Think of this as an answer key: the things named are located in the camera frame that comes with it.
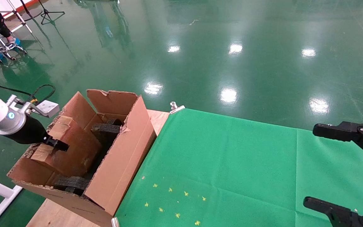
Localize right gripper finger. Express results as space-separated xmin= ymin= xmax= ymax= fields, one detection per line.
xmin=313 ymin=120 xmax=363 ymax=166
xmin=303 ymin=196 xmax=363 ymax=227

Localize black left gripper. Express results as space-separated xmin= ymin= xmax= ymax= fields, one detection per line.
xmin=5 ymin=116 xmax=70 ymax=152

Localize small taped cardboard box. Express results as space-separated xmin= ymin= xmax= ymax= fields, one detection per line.
xmin=30 ymin=116 xmax=102 ymax=178

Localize large open cardboard carton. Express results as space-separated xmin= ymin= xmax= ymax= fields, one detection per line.
xmin=8 ymin=89 xmax=157 ymax=227

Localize black foam insert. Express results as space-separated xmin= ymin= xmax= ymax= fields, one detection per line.
xmin=54 ymin=118 xmax=125 ymax=195

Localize chrome stool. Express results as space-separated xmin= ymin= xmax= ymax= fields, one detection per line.
xmin=0 ymin=33 xmax=28 ymax=61

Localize green table cloth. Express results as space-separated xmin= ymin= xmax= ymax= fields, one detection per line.
xmin=115 ymin=108 xmax=363 ymax=227

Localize white metal furniture legs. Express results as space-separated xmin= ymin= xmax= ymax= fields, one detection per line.
xmin=0 ymin=0 xmax=34 ymax=33

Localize black tripod stand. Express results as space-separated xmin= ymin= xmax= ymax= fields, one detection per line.
xmin=39 ymin=0 xmax=66 ymax=25

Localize black round base stand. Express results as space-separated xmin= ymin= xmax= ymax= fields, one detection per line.
xmin=20 ymin=0 xmax=44 ymax=20

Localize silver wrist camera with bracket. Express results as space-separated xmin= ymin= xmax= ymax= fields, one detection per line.
xmin=7 ymin=95 xmax=60 ymax=119

